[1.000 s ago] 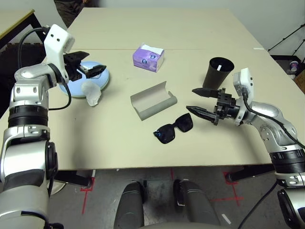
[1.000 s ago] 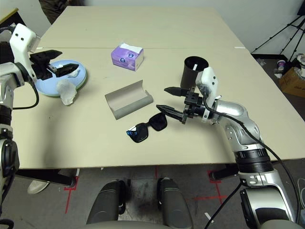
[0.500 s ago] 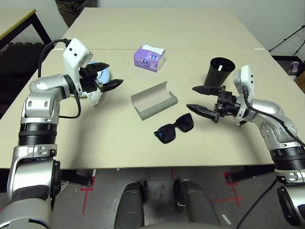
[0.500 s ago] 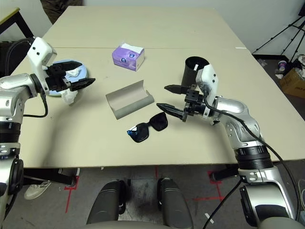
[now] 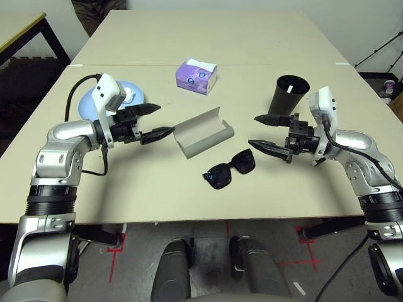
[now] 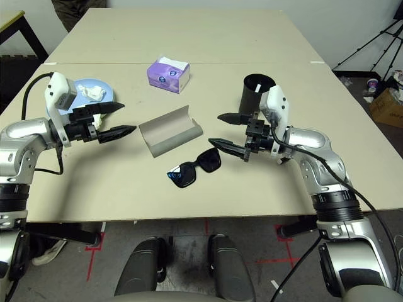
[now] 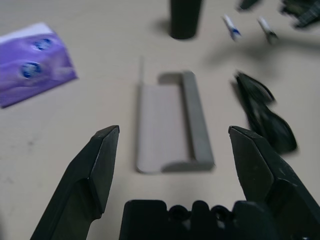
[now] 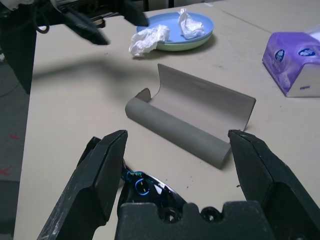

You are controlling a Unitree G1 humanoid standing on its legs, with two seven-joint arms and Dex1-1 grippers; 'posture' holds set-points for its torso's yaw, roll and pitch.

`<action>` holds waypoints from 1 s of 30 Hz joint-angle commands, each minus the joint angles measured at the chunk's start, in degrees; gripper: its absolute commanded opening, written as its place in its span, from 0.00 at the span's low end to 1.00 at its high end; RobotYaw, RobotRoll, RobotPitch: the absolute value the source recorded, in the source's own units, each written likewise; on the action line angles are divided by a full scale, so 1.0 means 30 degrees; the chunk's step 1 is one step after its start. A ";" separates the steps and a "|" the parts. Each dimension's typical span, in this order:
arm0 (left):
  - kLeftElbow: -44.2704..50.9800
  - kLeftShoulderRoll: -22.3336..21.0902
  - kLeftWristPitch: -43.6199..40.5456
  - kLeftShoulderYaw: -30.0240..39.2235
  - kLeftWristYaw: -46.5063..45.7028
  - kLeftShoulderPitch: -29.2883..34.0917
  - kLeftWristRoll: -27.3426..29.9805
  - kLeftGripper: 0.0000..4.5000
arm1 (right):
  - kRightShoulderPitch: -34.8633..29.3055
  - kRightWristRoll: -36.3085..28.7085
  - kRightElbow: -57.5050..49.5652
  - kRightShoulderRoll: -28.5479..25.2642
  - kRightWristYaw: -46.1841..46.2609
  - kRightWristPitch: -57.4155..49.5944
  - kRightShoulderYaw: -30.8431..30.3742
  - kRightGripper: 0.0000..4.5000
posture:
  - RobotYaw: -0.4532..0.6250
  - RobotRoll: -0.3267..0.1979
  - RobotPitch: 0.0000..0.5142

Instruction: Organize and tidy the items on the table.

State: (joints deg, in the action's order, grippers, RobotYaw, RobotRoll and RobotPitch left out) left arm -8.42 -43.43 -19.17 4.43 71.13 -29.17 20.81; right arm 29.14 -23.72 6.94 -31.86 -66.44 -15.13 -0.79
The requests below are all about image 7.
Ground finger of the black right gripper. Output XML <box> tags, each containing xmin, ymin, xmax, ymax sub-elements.
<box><xmin>236</xmin><ymin>0</ymin><xmax>262</xmax><ymax>12</ymax></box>
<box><xmin>279</xmin><ymin>0</ymin><xmax>320</xmax><ymax>30</ymax></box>

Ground purple tissue box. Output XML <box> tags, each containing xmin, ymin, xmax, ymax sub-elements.
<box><xmin>0</xmin><ymin>22</ymin><xmax>80</xmax><ymax>110</ymax></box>

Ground black plastic cup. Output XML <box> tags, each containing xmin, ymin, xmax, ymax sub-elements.
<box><xmin>168</xmin><ymin>0</ymin><xmax>205</xmax><ymax>41</ymax></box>

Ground white marker with black cap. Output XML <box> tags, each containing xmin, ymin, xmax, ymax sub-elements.
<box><xmin>257</xmin><ymin>16</ymin><xmax>280</xmax><ymax>45</ymax></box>

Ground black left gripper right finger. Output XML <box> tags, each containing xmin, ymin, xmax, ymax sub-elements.
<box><xmin>227</xmin><ymin>125</ymin><xmax>320</xmax><ymax>240</ymax></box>

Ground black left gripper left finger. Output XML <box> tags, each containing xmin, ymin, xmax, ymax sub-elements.
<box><xmin>29</xmin><ymin>124</ymin><xmax>121</xmax><ymax>240</ymax></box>

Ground grey glasses case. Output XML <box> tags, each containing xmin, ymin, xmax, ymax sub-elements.
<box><xmin>136</xmin><ymin>56</ymin><xmax>216</xmax><ymax>175</ymax></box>

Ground white marker with blue cap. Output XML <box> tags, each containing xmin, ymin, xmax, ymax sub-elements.
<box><xmin>222</xmin><ymin>13</ymin><xmax>242</xmax><ymax>41</ymax></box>

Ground black sunglasses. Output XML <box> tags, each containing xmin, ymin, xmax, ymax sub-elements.
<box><xmin>233</xmin><ymin>71</ymin><xmax>298</xmax><ymax>153</ymax></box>

